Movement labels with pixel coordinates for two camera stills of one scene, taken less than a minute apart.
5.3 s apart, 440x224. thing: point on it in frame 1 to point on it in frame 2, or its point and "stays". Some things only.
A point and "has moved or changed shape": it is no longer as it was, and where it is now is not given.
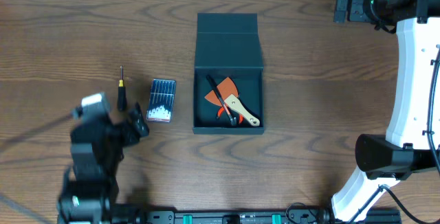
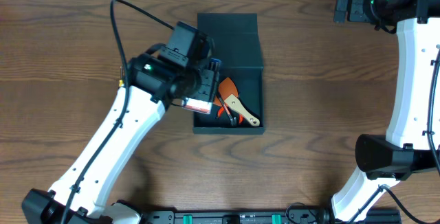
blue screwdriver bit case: x=161 y=100 has moved or changed shape
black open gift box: x=228 y=45 stays
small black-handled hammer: x=233 y=120 stays
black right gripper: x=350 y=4 stays
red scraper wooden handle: x=229 y=92 stays
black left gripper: x=121 y=132 to x=210 y=84
